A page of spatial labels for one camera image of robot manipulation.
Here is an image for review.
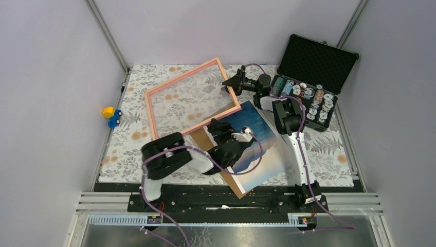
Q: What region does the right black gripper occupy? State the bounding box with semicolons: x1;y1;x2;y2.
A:
221;69;260;97

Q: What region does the pink wooden picture frame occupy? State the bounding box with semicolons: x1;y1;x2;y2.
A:
144;58;241;140

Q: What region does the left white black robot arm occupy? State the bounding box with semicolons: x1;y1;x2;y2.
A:
139;119;257;211

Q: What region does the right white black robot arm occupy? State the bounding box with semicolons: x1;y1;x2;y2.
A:
222;65;322;212

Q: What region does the blue seascape photo print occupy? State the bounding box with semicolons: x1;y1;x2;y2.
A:
219;101;292;192

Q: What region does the brown cardboard backing board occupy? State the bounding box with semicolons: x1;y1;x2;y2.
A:
190;129;250;199

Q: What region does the green poker chip stack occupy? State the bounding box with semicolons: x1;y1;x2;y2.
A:
271;77;285;96

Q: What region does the blue poker chip stack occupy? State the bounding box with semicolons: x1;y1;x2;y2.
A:
281;80;295;96

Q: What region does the black poker chip case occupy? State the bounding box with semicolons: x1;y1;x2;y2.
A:
275;34;359;132

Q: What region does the pink poker chip stack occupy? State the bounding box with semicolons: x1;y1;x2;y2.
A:
313;90;324;105

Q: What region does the yellow and blue toy car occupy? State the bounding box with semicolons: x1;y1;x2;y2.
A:
101;107;123;129

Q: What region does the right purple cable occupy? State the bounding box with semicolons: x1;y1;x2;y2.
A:
244;63;355;233

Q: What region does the purple cable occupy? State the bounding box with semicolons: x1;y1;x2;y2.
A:
139;131;264;247
244;63;355;233

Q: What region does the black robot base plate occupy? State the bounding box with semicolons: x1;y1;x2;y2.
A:
94;182;365;225

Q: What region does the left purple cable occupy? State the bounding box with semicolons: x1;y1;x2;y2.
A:
139;131;264;247

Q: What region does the left aluminium corner post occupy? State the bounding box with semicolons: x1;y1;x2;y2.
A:
85;0;130;74

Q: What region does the aluminium corner post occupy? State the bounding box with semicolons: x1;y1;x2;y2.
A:
336;0;370;48
85;0;130;74

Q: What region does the white slotted cable duct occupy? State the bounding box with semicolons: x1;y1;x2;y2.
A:
88;215;162;226

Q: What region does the right aluminium corner post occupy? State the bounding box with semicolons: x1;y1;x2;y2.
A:
336;0;370;48

